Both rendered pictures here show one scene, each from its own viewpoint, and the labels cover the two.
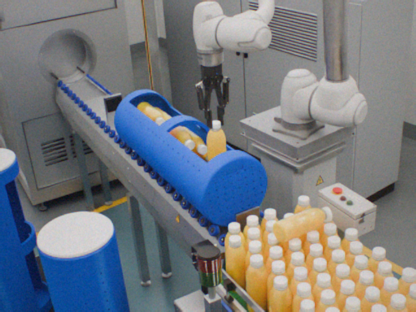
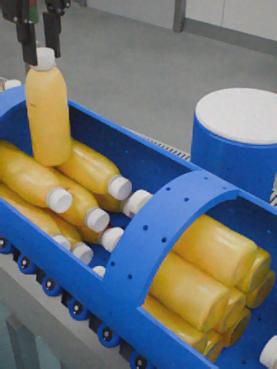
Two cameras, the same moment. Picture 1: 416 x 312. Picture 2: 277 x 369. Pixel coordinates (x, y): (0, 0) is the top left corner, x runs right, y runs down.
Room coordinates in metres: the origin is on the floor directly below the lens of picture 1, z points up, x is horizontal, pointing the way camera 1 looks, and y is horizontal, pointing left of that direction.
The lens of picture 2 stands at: (2.66, -0.13, 1.65)
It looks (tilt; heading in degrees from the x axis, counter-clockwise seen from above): 37 degrees down; 161
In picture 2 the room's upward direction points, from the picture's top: 1 degrees clockwise
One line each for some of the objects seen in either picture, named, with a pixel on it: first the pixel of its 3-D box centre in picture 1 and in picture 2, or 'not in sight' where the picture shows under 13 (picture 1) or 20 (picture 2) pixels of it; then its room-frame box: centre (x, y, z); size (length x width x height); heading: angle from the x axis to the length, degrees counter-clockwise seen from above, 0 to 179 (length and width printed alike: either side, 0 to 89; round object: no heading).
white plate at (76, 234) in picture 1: (75, 233); (250, 114); (1.69, 0.50, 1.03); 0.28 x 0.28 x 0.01
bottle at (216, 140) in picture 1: (216, 149); (48, 111); (1.88, -0.03, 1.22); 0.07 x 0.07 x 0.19
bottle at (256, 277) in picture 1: (257, 285); not in sight; (1.38, -0.12, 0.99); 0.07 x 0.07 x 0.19
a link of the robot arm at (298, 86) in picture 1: (300, 94); not in sight; (2.32, -0.43, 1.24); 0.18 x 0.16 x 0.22; 46
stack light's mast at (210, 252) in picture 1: (210, 274); not in sight; (1.22, 0.02, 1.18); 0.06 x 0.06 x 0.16
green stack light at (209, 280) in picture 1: (210, 273); (27, 12); (1.22, 0.02, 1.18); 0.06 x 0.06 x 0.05
